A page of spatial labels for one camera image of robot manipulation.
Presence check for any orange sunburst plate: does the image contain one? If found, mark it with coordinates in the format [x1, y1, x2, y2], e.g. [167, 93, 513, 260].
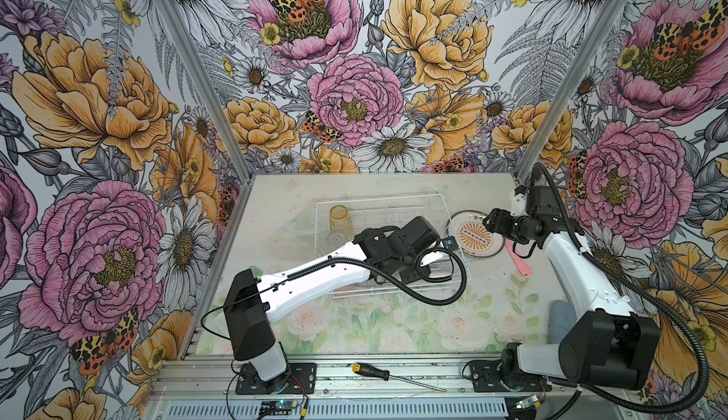
[446, 210, 505, 259]

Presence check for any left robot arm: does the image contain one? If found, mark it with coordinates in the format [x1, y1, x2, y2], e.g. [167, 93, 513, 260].
[223, 216, 440, 386]

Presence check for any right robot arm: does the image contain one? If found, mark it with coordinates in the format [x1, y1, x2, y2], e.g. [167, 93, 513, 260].
[483, 186, 660, 390]

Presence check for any pink silicone utensil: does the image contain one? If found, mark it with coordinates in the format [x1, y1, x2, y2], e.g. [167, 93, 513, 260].
[505, 241, 533, 277]

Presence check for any amber glass cup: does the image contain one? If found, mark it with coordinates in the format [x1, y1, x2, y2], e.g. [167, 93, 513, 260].
[328, 205, 354, 249]

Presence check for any blue grey cloth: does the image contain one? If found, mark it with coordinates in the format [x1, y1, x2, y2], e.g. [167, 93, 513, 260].
[547, 300, 576, 344]

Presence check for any small green circuit board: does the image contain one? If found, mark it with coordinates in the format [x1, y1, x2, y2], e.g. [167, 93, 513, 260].
[258, 400, 293, 416]

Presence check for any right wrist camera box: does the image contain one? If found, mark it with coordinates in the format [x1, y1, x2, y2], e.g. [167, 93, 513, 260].
[510, 186, 529, 216]

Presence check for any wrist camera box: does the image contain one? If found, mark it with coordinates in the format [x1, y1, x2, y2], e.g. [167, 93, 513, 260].
[510, 186, 529, 216]
[427, 236, 458, 264]

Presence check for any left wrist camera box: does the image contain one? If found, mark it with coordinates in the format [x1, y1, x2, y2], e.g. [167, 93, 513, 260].
[427, 236, 458, 264]

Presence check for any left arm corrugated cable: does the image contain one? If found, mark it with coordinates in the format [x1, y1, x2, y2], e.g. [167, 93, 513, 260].
[283, 225, 468, 307]

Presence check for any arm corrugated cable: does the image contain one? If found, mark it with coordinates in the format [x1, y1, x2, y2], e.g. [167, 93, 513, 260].
[283, 225, 468, 307]
[528, 161, 711, 416]

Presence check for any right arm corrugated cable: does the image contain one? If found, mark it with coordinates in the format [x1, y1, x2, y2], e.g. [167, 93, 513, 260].
[528, 161, 711, 416]

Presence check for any white wire dish rack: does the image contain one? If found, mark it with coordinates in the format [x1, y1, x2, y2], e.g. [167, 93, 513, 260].
[315, 194, 469, 299]

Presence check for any yellow handled screwdriver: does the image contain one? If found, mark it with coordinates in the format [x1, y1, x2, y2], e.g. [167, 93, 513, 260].
[352, 362, 447, 393]

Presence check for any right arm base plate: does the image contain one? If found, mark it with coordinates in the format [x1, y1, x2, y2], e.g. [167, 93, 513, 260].
[462, 359, 553, 393]

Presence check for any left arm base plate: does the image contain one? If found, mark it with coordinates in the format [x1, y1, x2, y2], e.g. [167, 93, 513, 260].
[234, 362, 318, 395]

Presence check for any aluminium corner post left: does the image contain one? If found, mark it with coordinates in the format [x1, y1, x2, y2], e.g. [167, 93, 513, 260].
[152, 0, 254, 186]

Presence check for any aluminium corner post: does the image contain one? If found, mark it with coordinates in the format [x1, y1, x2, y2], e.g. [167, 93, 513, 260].
[152, 0, 254, 186]
[513, 0, 628, 184]

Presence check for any aluminium corner post right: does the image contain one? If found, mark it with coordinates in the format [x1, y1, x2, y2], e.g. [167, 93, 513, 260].
[513, 0, 628, 184]

